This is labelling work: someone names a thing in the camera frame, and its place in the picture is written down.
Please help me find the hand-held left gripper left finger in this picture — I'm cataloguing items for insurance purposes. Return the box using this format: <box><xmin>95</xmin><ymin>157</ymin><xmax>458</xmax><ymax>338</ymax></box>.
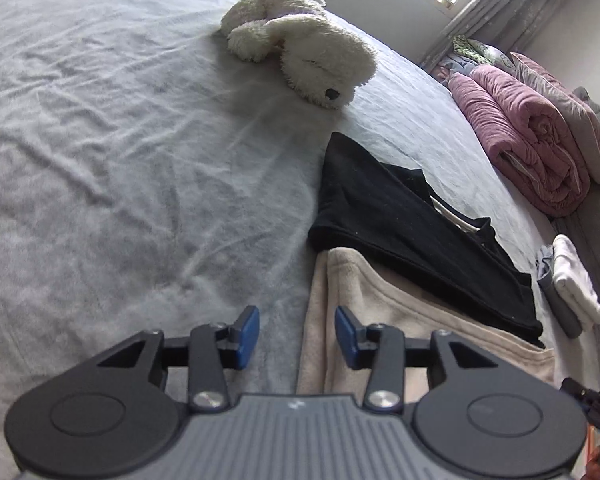
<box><xmin>96</xmin><ymin>305</ymin><xmax>261</xmax><ymax>413</ymax></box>

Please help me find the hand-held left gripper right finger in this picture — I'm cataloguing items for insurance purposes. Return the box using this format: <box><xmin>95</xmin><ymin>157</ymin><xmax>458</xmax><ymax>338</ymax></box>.
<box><xmin>334</xmin><ymin>305</ymin><xmax>498</xmax><ymax>413</ymax></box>

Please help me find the beige sweatshirt with black sleeves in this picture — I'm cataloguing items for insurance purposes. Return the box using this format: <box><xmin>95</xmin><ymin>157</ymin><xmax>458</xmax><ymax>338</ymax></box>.
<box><xmin>296</xmin><ymin>131</ymin><xmax>556</xmax><ymax>401</ymax></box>

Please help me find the grey folded sweater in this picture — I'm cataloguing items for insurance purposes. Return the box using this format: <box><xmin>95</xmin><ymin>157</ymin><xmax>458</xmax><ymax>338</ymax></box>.
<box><xmin>536</xmin><ymin>244</ymin><xmax>583</xmax><ymax>338</ymax></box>

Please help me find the white folded garment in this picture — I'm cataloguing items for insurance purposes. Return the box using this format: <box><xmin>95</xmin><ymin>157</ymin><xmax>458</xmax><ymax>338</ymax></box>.
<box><xmin>552</xmin><ymin>234</ymin><xmax>600</xmax><ymax>329</ymax></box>

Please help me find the pink folded quilt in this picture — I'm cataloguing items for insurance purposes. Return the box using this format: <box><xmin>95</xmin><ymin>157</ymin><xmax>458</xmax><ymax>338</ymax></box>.
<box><xmin>447</xmin><ymin>65</ymin><xmax>592</xmax><ymax>217</ymax></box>

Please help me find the white plush dog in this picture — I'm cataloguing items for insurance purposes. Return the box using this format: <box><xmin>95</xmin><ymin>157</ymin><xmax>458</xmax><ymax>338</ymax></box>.
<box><xmin>221</xmin><ymin>0</ymin><xmax>377</xmax><ymax>110</ymax></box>

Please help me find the pink and grey pillow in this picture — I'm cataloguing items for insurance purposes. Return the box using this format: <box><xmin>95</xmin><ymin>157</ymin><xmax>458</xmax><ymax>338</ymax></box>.
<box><xmin>510</xmin><ymin>51</ymin><xmax>600</xmax><ymax>191</ymax></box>

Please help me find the floral cloth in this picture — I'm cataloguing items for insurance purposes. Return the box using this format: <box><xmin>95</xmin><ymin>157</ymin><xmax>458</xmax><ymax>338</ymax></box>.
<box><xmin>437</xmin><ymin>34</ymin><xmax>516</xmax><ymax>81</ymax></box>

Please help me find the grey patterned curtain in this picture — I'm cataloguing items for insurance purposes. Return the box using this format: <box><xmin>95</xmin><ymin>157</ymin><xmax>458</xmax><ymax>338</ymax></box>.
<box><xmin>420</xmin><ymin>0</ymin><xmax>586</xmax><ymax>68</ymax></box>

